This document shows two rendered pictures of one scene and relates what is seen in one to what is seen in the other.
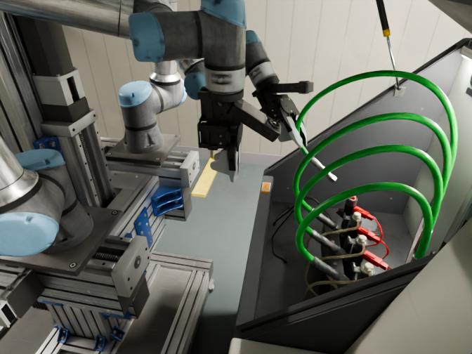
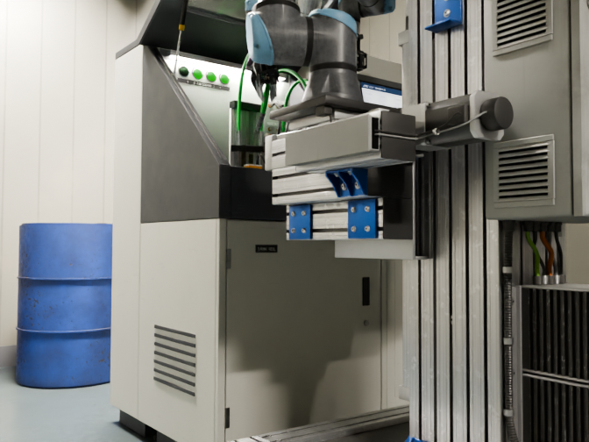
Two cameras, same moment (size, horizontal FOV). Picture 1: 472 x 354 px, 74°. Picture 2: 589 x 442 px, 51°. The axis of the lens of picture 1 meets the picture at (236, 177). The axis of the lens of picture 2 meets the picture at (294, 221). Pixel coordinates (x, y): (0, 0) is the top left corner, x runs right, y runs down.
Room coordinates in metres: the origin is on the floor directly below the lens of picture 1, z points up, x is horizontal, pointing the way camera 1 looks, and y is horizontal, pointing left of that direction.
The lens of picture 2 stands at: (2.24, 1.31, 0.71)
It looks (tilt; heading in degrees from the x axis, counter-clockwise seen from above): 2 degrees up; 223
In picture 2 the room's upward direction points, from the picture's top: straight up
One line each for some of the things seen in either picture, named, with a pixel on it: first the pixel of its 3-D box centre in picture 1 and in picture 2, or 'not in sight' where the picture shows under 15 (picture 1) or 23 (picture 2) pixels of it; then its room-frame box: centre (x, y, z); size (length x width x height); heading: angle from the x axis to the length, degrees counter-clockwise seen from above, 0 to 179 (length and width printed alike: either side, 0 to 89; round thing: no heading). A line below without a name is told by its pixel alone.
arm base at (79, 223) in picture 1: (56, 217); not in sight; (0.60, 0.45, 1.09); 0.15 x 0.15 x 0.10
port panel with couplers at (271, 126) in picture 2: not in sight; (279, 128); (0.37, -0.52, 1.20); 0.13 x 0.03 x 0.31; 170
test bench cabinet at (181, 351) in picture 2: not in sight; (261, 331); (0.65, -0.34, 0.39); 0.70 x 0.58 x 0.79; 170
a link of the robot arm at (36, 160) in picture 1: (40, 180); not in sight; (0.60, 0.45, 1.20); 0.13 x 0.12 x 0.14; 16
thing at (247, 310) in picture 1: (258, 249); (307, 197); (0.70, -0.07, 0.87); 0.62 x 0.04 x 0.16; 170
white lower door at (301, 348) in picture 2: not in sight; (309, 326); (0.70, -0.06, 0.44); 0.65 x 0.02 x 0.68; 170
